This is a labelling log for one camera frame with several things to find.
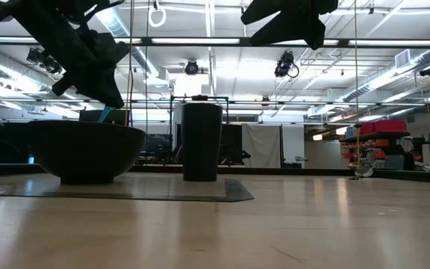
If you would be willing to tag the white cloth screen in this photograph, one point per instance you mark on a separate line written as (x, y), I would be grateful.
(261, 145)

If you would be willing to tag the tall black cup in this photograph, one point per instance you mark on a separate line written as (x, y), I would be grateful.
(202, 142)

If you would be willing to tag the red storage bin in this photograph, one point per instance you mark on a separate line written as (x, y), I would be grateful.
(367, 129)
(390, 126)

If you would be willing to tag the large black computer monitor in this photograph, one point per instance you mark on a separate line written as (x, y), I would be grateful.
(119, 116)

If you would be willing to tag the small dark computer monitor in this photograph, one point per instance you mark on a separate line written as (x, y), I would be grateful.
(159, 143)

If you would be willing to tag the black ceiling camera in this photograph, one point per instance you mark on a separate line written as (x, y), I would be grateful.
(192, 68)
(284, 63)

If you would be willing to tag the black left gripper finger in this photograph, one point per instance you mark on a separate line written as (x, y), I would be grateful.
(88, 78)
(108, 50)

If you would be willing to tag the grey woven placemat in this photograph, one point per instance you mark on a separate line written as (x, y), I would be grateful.
(237, 192)

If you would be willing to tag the black panel screen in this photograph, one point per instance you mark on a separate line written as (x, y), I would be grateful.
(231, 143)

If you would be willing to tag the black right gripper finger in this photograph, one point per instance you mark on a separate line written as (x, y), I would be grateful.
(297, 31)
(274, 9)

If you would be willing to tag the black storage shelf rack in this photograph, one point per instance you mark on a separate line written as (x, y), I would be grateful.
(375, 134)

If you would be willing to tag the dark round bowl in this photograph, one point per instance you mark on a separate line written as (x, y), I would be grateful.
(84, 149)

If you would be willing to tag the black table edge rail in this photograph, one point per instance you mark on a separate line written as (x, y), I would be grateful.
(312, 172)

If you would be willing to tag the black overhead frame beam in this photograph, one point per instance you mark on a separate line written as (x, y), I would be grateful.
(245, 42)

